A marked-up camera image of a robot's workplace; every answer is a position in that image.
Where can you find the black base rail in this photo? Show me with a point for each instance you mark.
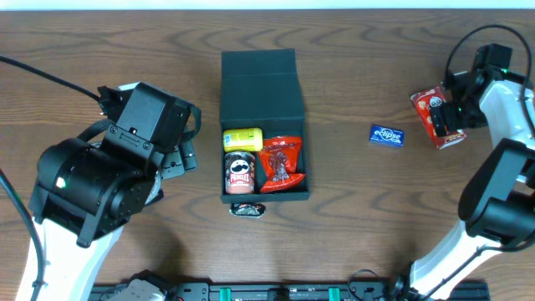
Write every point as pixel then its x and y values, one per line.
pixel 148 286

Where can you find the red pringles can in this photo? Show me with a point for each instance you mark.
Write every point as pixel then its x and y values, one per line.
pixel 239 173

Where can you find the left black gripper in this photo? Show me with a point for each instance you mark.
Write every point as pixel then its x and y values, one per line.
pixel 184 159

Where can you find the red panda biscuit box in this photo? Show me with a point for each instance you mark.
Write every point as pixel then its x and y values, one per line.
pixel 423 102

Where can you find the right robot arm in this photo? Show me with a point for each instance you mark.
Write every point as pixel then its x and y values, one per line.
pixel 493 217

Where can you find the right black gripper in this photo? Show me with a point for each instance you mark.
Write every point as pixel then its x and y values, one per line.
pixel 441 121

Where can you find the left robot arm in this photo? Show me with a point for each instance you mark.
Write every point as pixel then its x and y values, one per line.
pixel 88 187

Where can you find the red hacks candy bag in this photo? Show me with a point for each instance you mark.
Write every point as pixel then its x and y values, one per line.
pixel 279 158

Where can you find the blue eclipse mint tin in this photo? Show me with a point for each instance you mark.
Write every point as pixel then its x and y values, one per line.
pixel 386 136

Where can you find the small black candy wrapper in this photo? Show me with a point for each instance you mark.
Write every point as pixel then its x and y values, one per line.
pixel 252 210

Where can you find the dark green box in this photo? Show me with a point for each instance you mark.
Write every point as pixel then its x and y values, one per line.
pixel 260 89

